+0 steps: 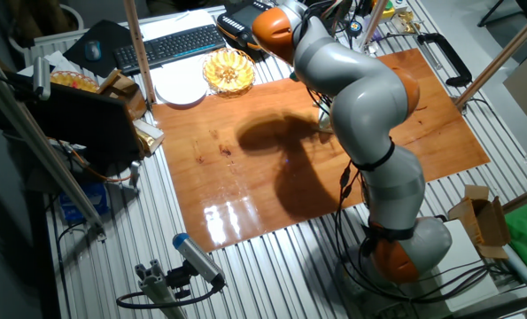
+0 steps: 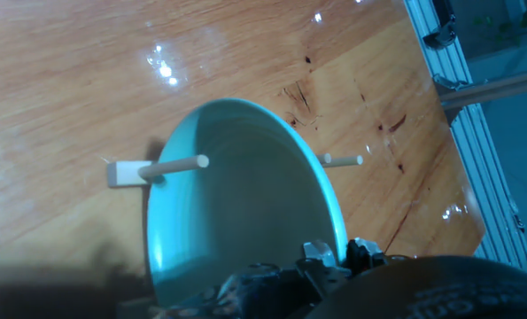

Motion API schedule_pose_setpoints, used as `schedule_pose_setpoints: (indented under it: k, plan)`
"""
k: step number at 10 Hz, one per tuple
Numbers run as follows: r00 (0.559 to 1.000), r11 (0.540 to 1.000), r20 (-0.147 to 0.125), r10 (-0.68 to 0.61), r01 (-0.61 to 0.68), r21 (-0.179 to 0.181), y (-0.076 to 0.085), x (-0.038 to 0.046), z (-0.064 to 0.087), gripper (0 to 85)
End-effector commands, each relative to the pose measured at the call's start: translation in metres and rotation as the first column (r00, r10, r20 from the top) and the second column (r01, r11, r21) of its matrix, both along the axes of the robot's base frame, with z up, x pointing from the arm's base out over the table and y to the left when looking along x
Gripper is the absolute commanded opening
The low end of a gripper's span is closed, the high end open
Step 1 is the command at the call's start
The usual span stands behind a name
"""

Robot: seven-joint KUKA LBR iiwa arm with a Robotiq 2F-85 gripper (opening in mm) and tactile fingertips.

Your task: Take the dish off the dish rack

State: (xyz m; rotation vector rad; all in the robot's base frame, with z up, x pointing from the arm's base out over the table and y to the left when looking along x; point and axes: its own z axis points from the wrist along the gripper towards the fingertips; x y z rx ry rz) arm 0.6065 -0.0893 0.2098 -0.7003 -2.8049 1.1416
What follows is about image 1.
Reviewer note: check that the pale green round dish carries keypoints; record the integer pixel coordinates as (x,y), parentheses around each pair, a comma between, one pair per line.
(325,119)

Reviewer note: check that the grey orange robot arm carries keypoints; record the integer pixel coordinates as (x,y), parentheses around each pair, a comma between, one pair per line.
(369,111)

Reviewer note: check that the brown wooden board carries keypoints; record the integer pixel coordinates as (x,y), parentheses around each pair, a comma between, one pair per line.
(227,190)

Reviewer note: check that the white round plate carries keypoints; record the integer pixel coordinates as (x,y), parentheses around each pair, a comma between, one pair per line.
(181,91)

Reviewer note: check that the gold white packaged box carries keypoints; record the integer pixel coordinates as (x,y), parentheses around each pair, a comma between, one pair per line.
(150,137)

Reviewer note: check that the black orange teach pendant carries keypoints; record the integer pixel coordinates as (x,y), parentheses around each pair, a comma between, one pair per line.
(236,22)

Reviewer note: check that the black computer keyboard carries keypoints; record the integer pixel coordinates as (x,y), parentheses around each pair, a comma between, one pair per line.
(170,46)

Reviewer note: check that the brown wooden box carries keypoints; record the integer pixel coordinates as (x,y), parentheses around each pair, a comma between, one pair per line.
(126,95)

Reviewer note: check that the black round tape measure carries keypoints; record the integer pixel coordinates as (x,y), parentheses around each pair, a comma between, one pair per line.
(355,28)

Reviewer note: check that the white paper sheet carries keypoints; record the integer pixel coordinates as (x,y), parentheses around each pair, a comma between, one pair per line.
(174,20)

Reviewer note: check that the short aluminium profile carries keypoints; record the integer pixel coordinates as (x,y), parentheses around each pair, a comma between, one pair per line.
(157,288)

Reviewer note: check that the black monitor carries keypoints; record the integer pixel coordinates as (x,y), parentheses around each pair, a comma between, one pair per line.
(86,124)

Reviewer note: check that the blue box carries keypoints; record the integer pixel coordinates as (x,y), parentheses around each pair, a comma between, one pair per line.
(86,204)

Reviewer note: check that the black mouse pad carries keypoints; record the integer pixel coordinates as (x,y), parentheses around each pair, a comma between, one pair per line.
(108,40)

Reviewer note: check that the brass metal fitting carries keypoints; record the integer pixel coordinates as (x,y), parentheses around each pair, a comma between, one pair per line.
(405,22)

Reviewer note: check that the open cardboard box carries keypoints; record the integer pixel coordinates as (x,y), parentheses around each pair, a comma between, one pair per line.
(484,221)

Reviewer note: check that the white round bin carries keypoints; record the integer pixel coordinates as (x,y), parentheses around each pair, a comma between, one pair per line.
(70,13)

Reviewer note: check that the black chair base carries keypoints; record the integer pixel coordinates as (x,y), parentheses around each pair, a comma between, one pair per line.
(493,11)

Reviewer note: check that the pale blue roll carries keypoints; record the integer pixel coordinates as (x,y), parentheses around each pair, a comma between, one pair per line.
(520,271)

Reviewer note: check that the silver camera with blue cap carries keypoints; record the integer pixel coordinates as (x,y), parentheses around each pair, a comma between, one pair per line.
(199,258)

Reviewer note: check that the small metal bracket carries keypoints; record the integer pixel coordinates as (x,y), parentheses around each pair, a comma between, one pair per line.
(134,175)

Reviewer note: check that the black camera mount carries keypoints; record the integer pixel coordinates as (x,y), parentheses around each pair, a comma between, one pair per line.
(179,279)

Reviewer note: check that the wooden frame post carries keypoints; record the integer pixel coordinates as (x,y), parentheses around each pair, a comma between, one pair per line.
(511,46)
(526,198)
(374,22)
(139,53)

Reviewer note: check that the aluminium frame beam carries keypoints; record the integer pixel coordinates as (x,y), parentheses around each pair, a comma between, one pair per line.
(46,150)

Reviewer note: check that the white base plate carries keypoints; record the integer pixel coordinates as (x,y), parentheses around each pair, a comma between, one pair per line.
(464,248)

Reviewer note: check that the silver grey camera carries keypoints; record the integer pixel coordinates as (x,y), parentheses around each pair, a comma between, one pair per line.
(41,77)

